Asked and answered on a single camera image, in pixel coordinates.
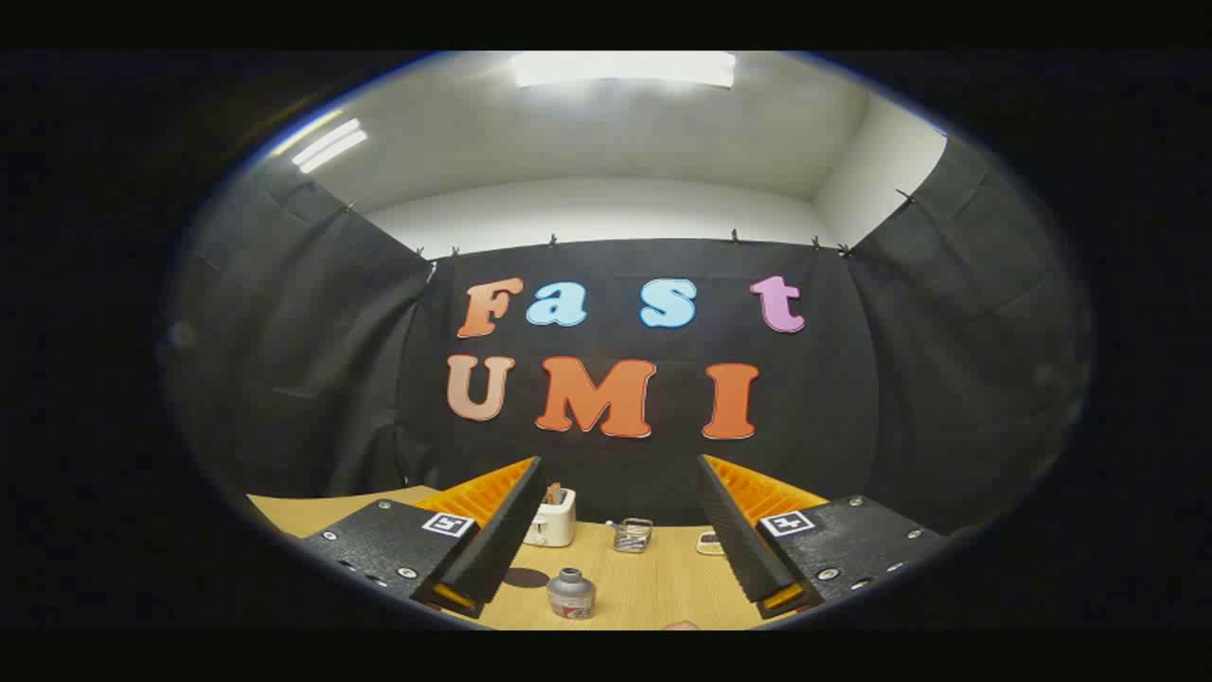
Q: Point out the narrow ceiling light strip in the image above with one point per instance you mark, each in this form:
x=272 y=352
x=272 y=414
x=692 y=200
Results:
x=329 y=145

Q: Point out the dark round coaster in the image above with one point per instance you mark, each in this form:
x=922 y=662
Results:
x=524 y=578

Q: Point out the wide ceiling light panel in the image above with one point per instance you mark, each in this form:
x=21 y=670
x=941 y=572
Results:
x=625 y=68

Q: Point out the white divided dish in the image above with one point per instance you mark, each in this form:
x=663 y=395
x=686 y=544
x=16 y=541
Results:
x=707 y=544

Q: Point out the white toaster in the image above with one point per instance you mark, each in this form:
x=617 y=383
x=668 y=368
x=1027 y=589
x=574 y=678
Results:
x=552 y=526

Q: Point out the brown toast slice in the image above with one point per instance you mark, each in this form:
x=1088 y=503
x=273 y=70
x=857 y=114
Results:
x=554 y=493

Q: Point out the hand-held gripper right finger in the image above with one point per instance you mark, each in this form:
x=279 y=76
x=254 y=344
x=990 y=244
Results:
x=734 y=535

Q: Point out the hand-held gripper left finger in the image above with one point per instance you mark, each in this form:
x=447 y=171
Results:
x=502 y=535

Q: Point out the silver juice bottle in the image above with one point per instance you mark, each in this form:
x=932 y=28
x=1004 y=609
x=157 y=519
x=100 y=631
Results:
x=571 y=597

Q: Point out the wooden table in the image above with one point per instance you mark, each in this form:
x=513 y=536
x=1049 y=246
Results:
x=653 y=587

